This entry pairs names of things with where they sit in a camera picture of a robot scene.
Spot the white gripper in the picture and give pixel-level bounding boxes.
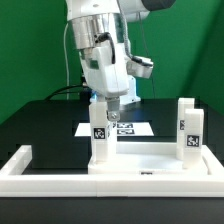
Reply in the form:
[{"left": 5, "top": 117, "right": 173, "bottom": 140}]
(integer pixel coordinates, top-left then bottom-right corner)
[{"left": 79, "top": 44, "right": 132, "bottom": 122}]

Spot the white desk top tray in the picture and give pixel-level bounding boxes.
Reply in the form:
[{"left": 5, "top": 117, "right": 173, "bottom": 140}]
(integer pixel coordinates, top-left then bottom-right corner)
[{"left": 88, "top": 142, "right": 208, "bottom": 175}]

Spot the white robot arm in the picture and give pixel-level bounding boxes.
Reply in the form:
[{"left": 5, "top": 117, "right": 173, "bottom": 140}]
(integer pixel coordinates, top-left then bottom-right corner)
[{"left": 65, "top": 0, "right": 176, "bottom": 121}]

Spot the marker tag sheet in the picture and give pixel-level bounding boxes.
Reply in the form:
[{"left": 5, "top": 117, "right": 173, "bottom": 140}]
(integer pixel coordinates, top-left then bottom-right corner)
[{"left": 74, "top": 122, "right": 154, "bottom": 137}]

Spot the black cable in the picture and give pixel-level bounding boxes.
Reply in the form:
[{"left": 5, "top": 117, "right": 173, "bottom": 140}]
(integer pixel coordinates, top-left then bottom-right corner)
[{"left": 44, "top": 84, "right": 84, "bottom": 101}]

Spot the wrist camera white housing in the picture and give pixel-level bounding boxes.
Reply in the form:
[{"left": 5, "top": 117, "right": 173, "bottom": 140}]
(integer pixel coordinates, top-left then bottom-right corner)
[{"left": 126, "top": 57, "right": 154, "bottom": 78}]

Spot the white grey cable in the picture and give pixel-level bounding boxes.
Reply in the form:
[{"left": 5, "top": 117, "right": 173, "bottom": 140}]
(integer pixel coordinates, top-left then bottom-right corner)
[{"left": 63, "top": 23, "right": 72, "bottom": 100}]

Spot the white U-shaped frame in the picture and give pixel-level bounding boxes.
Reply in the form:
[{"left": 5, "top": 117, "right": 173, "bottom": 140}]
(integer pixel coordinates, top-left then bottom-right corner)
[{"left": 0, "top": 145, "right": 224, "bottom": 197}]

